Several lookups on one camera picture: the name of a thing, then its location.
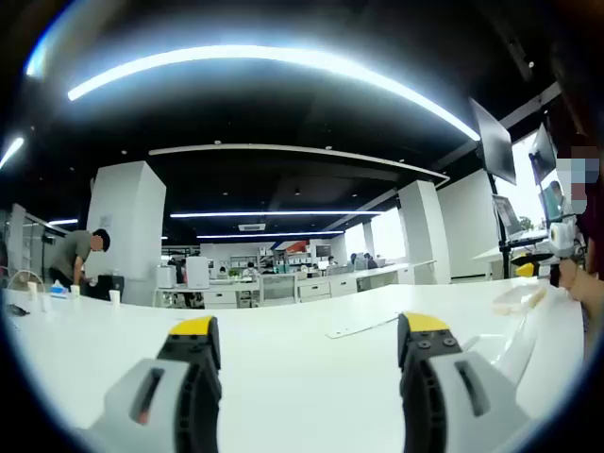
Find laptop on stand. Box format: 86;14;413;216
491;193;526;240

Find metal strip in table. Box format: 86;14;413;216
325;314;398;340

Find straight ceiling light strip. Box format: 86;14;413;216
195;229;345;240
169;210;382;219

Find small hanging black monitor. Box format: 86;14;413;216
527;122;559;186

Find long curved ceiling light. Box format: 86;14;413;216
66;44;482;142

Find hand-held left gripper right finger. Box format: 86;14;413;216
397;310;535;453

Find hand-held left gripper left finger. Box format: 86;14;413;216
87;315;223;453

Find large hanging black monitor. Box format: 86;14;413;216
468;96;518;186

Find tall white appliance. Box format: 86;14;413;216
184;255;210;291

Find clear storage box yellow latches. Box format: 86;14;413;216
492;282;551;317

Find person's right hand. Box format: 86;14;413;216
559;258;587;302

